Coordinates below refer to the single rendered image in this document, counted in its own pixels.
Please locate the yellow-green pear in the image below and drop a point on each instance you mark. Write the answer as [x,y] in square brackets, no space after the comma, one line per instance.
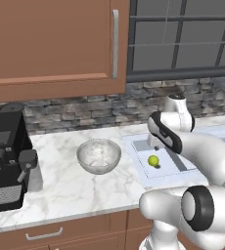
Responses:
[153,160]

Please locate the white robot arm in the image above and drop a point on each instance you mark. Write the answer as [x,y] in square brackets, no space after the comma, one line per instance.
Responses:
[212,153]

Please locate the dark grey framed window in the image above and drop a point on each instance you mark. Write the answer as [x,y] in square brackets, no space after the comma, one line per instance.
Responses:
[183,35]

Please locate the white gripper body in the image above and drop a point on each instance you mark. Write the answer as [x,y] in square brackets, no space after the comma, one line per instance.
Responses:
[154,140]

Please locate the brown drawer front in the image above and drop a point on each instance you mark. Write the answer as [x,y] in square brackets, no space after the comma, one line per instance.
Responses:
[85,228]

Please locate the black coffee machine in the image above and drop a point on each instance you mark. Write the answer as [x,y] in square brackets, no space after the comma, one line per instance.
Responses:
[7,153]

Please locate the white sink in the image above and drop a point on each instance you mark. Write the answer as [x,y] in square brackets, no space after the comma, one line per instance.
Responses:
[140,169]

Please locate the brown base cabinet panel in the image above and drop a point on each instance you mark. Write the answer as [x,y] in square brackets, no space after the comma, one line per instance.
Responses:
[135,228]

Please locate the brown wall cabinet door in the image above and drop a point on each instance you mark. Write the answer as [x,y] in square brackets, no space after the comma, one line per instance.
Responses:
[52,45]

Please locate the white marbled bowl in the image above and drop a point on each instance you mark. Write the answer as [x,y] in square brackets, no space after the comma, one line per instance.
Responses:
[98,156]

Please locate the brown base cabinet door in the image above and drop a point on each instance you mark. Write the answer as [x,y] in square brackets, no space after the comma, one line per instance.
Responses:
[91,243]

